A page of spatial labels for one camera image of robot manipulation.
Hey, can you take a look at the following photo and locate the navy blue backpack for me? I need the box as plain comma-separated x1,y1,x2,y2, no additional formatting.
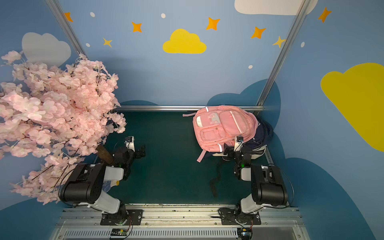
212,116,274,198

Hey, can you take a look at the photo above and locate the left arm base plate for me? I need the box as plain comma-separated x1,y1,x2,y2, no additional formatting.
100,209,144,226

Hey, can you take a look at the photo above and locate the green circuit board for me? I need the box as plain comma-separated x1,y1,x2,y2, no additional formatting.
237,228,253,240
110,229,129,239

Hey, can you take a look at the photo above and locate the blue patterned cloth item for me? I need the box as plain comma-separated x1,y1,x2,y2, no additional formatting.
102,180,120,193

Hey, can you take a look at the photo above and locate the left aluminium frame post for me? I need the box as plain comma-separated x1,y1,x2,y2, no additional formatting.
46,0,87,56

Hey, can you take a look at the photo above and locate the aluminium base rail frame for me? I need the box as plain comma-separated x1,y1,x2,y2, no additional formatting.
51,204,310,240

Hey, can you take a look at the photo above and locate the pink cherry blossom tree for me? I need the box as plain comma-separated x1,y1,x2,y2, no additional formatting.
1,51,126,204

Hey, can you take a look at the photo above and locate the rear horizontal aluminium bar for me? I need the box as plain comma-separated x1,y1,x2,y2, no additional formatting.
115,104,265,112

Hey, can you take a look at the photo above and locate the right side floor rail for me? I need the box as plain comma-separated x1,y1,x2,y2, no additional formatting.
265,147,275,166

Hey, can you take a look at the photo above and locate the right aluminium frame post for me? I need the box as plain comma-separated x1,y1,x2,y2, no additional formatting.
256,0,311,108

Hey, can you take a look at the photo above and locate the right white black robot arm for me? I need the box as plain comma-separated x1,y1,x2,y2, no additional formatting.
232,146,290,217

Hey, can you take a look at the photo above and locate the left green circuit board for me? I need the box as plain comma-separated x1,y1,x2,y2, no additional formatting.
110,229,129,239

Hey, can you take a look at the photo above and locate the pink backpack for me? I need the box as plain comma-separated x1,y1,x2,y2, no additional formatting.
183,105,260,163

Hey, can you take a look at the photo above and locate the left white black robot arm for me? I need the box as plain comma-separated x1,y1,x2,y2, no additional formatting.
59,143,146,217

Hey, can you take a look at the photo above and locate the right green circuit board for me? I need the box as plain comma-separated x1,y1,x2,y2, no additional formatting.
237,228,253,240

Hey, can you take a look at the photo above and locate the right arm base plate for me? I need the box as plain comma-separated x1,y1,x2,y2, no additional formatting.
218,208,262,226

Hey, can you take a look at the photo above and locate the aluminium frame post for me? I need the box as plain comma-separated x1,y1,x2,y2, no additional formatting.
46,0,87,56
256,0,311,108

